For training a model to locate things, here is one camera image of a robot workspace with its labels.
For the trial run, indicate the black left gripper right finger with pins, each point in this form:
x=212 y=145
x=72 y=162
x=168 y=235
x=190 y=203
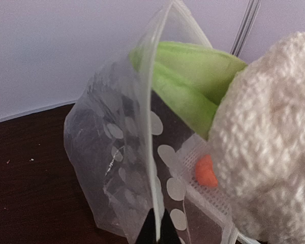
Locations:
x=168 y=230

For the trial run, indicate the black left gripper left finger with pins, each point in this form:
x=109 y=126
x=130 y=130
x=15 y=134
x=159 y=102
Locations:
x=147 y=228

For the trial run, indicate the clear polka dot zip bag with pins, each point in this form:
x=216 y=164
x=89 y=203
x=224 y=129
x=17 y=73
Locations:
x=132 y=155

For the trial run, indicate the white toy cauliflower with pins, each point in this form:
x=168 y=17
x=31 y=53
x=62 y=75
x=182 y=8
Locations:
x=253 y=116

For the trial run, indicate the right aluminium frame post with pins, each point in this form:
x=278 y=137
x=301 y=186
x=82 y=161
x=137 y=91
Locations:
x=245 y=26

